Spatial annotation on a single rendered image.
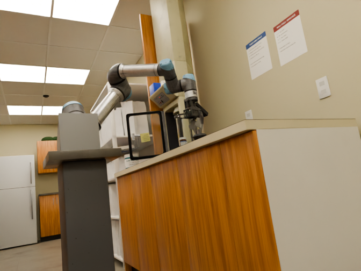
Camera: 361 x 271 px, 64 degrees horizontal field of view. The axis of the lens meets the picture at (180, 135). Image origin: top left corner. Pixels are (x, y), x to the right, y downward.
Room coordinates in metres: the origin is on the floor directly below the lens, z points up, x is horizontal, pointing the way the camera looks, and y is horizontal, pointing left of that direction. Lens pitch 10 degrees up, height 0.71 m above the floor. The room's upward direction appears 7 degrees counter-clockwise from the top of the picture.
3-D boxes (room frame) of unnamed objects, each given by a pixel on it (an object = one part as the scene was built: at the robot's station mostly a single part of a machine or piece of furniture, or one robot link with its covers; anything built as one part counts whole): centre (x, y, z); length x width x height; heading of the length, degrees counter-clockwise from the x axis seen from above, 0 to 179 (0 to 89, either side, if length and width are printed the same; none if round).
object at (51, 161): (1.42, 0.51, 0.92); 0.32 x 0.32 x 0.04; 30
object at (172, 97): (2.25, 0.10, 1.46); 0.32 x 0.11 x 0.10; 28
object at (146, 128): (2.39, 0.29, 1.19); 0.30 x 0.01 x 0.40; 97
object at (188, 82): (1.67, -0.09, 1.33); 0.09 x 0.08 x 0.11; 79
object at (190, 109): (1.67, -0.09, 1.17); 0.09 x 0.08 x 0.12; 134
